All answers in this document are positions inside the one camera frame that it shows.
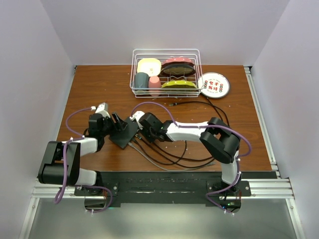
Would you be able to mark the black cable teal band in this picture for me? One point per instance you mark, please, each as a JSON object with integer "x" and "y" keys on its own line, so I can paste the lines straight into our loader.
{"x": 193, "y": 156}

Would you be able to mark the grey-blue mug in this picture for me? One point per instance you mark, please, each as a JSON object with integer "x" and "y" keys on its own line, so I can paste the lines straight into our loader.
{"x": 141, "y": 81}

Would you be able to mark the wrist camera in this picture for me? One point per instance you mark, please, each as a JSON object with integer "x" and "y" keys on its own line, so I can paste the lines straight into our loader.
{"x": 136, "y": 117}
{"x": 103, "y": 110}

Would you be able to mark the white round printed plate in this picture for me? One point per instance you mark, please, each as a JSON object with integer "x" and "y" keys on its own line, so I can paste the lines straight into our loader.
{"x": 213, "y": 85}

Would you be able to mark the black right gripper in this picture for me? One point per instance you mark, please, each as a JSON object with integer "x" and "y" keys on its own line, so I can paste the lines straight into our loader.
{"x": 151, "y": 139}

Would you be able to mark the aluminium front rail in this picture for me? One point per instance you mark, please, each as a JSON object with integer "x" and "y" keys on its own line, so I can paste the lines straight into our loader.
{"x": 252, "y": 188}

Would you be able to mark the cream square bowl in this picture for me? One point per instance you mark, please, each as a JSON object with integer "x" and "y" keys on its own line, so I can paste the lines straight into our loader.
{"x": 150, "y": 66}

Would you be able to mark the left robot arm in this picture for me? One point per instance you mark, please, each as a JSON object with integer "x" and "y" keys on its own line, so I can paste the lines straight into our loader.
{"x": 61, "y": 161}

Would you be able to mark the pink cup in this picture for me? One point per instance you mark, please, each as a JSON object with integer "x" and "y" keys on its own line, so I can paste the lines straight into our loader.
{"x": 154, "y": 86}

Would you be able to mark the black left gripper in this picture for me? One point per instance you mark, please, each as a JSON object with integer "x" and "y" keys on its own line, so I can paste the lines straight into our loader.
{"x": 119, "y": 125}

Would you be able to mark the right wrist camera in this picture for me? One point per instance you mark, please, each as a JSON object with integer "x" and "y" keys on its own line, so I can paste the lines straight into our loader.
{"x": 136, "y": 117}

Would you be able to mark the black network switch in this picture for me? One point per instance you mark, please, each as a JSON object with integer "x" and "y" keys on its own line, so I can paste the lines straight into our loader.
{"x": 122, "y": 137}

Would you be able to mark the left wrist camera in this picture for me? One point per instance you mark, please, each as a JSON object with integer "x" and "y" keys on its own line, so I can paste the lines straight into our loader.
{"x": 103, "y": 110}

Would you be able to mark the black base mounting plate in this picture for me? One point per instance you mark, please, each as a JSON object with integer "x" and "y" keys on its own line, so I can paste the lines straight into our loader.
{"x": 178, "y": 188}

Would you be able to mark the red dotted plate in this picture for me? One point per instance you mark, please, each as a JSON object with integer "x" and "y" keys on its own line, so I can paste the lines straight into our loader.
{"x": 177, "y": 60}

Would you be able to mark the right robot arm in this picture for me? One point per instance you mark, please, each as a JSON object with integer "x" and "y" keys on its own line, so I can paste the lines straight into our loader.
{"x": 219, "y": 140}

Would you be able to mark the white wire dish rack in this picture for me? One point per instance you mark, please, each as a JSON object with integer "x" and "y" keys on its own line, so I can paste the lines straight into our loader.
{"x": 163, "y": 54}

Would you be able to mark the yellow-green dotted plate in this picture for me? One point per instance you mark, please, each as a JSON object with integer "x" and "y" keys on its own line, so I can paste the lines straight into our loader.
{"x": 179, "y": 84}

